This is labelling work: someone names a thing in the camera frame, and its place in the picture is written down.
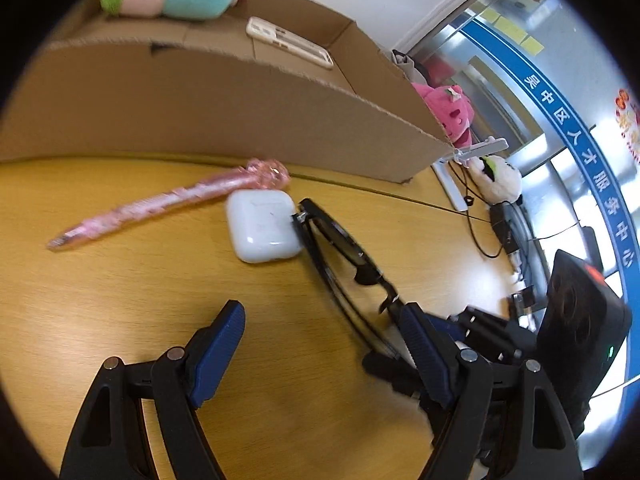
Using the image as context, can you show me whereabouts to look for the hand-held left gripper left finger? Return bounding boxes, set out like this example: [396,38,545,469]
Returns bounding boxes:
[59,300,247,480]

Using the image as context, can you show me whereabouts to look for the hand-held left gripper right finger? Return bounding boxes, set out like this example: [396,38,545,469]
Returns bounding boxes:
[397,302,583,480]

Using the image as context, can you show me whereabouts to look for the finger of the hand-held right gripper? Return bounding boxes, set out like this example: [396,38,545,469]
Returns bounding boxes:
[430,305,541,363]
[362,351,426,401]

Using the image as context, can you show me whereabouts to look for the black glasses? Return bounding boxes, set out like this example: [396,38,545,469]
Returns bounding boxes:
[291,198,416,361]

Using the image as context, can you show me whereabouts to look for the brown cardboard box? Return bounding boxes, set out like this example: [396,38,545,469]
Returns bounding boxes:
[0,0,468,184]

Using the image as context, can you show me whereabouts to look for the black power adapter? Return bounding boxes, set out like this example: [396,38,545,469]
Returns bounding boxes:
[489,202,521,256]

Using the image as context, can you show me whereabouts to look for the white earbuds case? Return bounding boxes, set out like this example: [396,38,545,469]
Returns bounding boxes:
[226,189,304,264]

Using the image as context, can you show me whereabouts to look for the white panda plush toy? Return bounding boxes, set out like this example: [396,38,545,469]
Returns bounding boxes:
[467,155,522,204]

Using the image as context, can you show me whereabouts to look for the pink glitter pen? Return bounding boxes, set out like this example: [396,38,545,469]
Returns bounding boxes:
[46,158,291,252]

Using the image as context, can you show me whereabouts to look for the white phone stand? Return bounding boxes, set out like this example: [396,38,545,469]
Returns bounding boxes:
[432,137,510,212]

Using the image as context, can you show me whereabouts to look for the glass door with blue band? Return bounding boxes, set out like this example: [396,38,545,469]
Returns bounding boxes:
[395,0,640,461]

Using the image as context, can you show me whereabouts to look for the white phone case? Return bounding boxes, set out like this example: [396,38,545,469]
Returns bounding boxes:
[246,16,335,70]

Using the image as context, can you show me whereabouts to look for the black cable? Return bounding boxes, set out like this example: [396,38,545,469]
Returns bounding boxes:
[450,160,506,261]

